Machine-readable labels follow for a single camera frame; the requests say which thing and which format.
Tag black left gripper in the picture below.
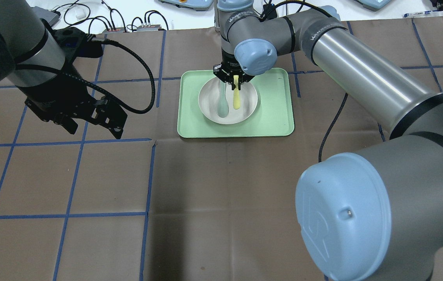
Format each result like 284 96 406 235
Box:
24 69 128 139

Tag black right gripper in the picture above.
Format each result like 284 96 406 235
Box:
213 53 254 91

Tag yellow plastic fork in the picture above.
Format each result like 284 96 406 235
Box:
233 75 241 110

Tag white round plate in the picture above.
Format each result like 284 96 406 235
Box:
198 78 259 125

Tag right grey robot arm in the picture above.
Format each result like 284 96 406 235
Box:
144 17 443 281

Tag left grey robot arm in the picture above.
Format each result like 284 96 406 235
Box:
0 0 127 139

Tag light green plastic spoon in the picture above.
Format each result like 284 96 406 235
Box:
217 80 229 118

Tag light green tray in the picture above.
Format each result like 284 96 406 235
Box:
177 68 294 138

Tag brown paper table cover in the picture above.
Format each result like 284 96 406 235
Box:
0 18 443 281

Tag small orange connector box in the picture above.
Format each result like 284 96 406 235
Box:
102 27 126 34

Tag aluminium frame post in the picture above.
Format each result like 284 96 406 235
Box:
213 0 220 33

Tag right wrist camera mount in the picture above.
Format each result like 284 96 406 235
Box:
260 3 278 21

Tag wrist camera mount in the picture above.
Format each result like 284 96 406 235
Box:
260 3 278 21
51 27 103 62

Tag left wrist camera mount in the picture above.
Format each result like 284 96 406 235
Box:
51 27 103 62

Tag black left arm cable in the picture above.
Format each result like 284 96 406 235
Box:
77 37 156 115

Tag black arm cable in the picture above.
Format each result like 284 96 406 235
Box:
318 92 349 164
77 37 156 115

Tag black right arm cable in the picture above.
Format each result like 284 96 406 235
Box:
318 92 349 164

